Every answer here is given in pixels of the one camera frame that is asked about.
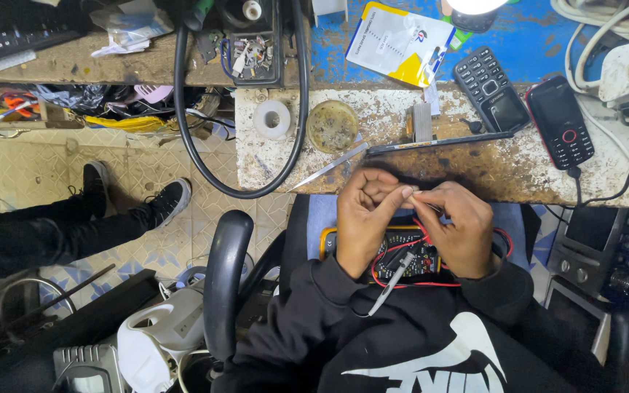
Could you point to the yellow black multimeter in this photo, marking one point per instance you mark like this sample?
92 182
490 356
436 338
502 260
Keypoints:
404 256

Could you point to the black red keypad phone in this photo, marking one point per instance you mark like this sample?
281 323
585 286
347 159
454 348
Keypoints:
560 123

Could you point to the person's left hand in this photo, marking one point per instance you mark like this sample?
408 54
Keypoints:
358 229

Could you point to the person's black printed hoodie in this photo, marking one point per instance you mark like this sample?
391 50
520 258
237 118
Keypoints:
402 338

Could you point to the cluttered shelf of tools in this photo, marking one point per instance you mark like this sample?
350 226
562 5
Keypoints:
101 109

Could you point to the small grey metal block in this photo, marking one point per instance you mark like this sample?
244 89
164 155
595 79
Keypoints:
421 121

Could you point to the steel tweezers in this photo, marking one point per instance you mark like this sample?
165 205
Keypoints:
328 166

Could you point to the white electric kettle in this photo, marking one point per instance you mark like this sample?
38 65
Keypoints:
156 338

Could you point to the grey ribbed appliance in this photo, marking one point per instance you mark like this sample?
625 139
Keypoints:
85 368

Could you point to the bright desk lamp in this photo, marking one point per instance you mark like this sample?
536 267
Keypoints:
475 5

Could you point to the thin black smartphone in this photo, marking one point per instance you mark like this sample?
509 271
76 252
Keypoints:
440 143

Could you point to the small black device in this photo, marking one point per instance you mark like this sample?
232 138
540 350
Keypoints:
473 22

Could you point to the black keyboard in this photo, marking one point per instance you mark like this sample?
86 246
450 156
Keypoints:
8 41

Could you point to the black tray of small parts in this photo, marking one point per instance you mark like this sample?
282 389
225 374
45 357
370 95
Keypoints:
252 54

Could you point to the white blue yellow parts packet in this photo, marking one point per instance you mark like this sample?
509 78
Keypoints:
396 43

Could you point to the grey multimeter probe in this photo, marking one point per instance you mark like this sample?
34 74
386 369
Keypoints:
393 281

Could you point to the crumpled clear plastic bag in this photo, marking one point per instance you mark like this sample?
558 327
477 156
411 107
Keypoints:
129 27

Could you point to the red multimeter lead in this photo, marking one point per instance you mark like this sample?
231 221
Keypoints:
402 284

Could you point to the person's right hand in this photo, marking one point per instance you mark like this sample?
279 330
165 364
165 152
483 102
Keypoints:
464 234

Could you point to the white tape roll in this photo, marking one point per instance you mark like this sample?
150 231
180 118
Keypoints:
262 120

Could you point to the thin black rod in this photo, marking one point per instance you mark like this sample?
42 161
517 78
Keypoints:
47 305

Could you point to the silver black stereo unit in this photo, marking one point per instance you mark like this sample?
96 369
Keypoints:
609 256

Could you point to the round yellowish flux tin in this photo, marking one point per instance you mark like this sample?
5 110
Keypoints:
332 126

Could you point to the black chair armrest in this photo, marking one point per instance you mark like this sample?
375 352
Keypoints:
227 284

